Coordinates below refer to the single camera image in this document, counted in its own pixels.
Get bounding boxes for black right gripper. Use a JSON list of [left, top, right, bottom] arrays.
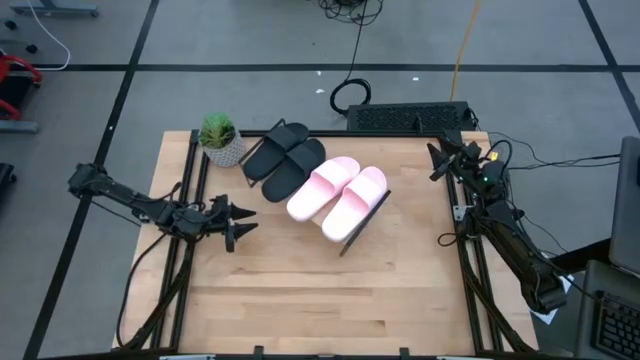
[[426, 141, 508, 201]]

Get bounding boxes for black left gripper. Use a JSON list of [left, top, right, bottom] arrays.
[[184, 193, 260, 254]]

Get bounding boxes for black slide sandal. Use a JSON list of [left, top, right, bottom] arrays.
[[261, 138, 327, 204], [242, 122, 310, 182]]

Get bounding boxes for wooden shelf with black frame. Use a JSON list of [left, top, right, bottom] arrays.
[[237, 118, 392, 258]]

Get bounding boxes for pink slide sandal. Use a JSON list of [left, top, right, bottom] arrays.
[[286, 156, 361, 223], [321, 166, 389, 244]]

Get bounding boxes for green plant in patterned pot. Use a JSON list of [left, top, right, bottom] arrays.
[[198, 112, 247, 169]]

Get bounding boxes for black desk bar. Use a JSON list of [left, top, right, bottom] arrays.
[[549, 237, 612, 274]]

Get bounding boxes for grey laptop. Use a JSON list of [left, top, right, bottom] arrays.
[[608, 135, 640, 279]]

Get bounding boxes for grey desk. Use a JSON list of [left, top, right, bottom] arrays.
[[573, 258, 640, 360]]

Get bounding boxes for black object at floor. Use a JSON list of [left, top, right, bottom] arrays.
[[0, 162, 17, 204]]

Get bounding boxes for black keyboard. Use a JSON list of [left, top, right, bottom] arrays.
[[591, 289, 640, 360]]

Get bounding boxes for red and black cart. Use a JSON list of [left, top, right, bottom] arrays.
[[0, 48, 45, 121]]

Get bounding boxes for grey desk foot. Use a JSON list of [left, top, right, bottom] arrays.
[[8, 0, 100, 19]]

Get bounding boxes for yellow hanging cable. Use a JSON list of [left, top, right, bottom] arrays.
[[448, 0, 482, 101]]

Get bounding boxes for black aluminium table frame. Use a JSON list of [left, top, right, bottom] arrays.
[[112, 128, 539, 360]]

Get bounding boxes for black coiled cable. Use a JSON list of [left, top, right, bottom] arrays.
[[328, 0, 374, 117]]

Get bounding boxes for thin black cable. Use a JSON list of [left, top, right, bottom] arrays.
[[487, 130, 621, 171]]

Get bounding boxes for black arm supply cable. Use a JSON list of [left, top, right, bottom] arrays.
[[115, 234, 169, 349]]

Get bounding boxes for black cable tangle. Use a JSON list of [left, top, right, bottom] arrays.
[[318, 0, 385, 27]]

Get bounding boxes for grey base plate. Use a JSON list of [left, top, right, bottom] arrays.
[[0, 119, 40, 134]]

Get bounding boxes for white cable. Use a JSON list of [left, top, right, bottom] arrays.
[[25, 0, 72, 72]]

